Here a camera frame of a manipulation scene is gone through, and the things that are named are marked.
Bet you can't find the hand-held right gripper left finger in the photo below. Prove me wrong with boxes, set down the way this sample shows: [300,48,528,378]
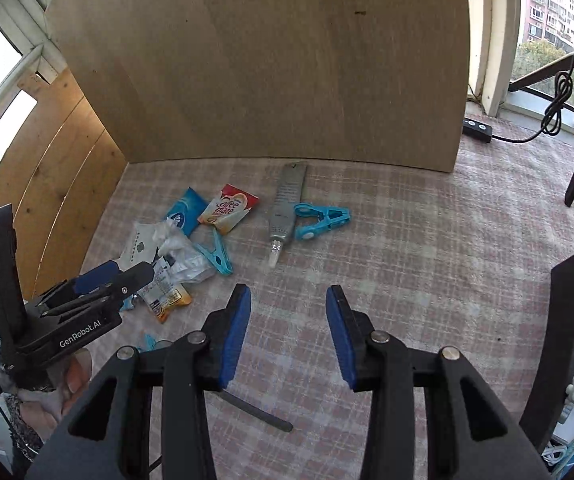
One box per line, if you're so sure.
[27,283,252,480]

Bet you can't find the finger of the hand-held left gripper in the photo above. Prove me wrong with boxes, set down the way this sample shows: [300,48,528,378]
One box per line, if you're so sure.
[42,261,156,322]
[32,260,122,311]

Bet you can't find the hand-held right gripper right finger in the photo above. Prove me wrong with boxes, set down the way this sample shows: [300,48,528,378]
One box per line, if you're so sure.
[326,285,552,480]

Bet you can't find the orange white snack packet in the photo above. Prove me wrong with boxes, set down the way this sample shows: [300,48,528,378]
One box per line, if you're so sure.
[137,257,194,325]

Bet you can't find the black storage box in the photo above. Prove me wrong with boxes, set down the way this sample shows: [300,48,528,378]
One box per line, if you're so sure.
[519,253,574,480]

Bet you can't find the pink checked desktop cloth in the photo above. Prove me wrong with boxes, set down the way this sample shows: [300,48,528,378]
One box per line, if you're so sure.
[0,135,574,480]

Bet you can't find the person's left hand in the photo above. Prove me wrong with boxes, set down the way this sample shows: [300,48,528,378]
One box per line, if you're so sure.
[22,347,92,444]

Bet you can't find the white printed packet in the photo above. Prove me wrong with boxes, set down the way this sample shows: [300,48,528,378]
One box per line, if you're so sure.
[117,220,168,269]

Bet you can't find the crumpled white plastic wrapper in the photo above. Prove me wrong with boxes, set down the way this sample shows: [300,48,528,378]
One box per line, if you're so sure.
[154,217,216,284]

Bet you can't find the small blue clothespin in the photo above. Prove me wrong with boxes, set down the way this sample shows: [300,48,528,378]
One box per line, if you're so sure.
[194,229,234,276]
[137,332,173,354]

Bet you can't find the blue packet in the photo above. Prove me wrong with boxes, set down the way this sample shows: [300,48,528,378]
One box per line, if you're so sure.
[166,187,212,237]

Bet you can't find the grey spoon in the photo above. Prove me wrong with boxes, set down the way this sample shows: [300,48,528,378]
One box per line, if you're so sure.
[222,390,294,434]

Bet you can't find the red white sachet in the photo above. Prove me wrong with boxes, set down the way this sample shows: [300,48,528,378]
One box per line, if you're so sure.
[198,183,260,235]

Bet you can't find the wood plank panel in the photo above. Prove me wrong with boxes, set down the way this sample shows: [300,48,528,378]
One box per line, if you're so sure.
[0,65,129,302]

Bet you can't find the blue clothespin with round hole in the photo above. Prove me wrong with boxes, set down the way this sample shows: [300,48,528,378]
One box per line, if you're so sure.
[293,202,352,241]

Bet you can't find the grey glue tube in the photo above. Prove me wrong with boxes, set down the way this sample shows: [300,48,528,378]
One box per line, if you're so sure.
[266,161,308,267]

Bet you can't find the wooden board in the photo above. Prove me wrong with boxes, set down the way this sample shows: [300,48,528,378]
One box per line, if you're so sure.
[44,0,470,175]

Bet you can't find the coiled white cables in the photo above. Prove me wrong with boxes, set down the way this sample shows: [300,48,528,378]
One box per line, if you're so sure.
[541,439,574,467]

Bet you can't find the black inline cable remote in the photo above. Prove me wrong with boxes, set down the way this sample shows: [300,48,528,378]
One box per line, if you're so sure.
[462,116,494,144]

